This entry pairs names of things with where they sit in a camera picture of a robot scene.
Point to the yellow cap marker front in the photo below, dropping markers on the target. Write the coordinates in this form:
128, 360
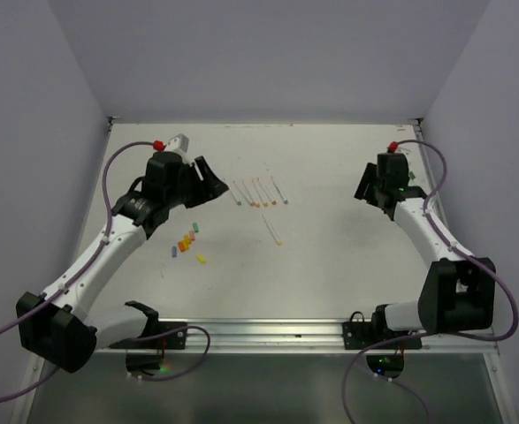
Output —
251, 196

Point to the small yellow cap marker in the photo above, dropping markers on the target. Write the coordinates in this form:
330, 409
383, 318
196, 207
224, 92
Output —
272, 231

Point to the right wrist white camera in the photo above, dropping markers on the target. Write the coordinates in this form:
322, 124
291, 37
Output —
396, 148

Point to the peach cap marker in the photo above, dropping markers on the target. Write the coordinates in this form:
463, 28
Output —
244, 195

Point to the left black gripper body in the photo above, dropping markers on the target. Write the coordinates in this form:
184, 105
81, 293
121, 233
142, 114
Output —
189, 190

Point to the aluminium front rail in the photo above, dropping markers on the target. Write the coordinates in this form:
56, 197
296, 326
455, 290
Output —
307, 336

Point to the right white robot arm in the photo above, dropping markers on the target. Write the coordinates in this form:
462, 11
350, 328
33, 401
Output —
457, 295

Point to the small yellow pen cap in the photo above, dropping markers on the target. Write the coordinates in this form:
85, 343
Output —
201, 258

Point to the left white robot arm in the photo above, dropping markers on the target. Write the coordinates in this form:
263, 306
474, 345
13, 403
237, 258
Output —
55, 324

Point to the orange cap marker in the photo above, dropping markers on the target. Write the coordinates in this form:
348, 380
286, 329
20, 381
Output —
267, 193

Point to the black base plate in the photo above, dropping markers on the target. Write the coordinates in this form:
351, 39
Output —
360, 334
176, 336

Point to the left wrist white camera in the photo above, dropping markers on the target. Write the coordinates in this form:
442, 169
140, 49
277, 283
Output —
179, 145

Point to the wrist white camera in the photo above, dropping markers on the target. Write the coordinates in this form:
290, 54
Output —
396, 148
179, 145

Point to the light green cap marker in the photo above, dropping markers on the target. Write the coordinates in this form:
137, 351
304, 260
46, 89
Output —
235, 198

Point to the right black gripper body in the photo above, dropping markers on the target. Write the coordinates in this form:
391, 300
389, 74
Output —
377, 185

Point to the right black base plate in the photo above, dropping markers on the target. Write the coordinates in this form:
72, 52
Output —
360, 334

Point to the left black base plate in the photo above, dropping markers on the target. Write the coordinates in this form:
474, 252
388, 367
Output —
176, 336

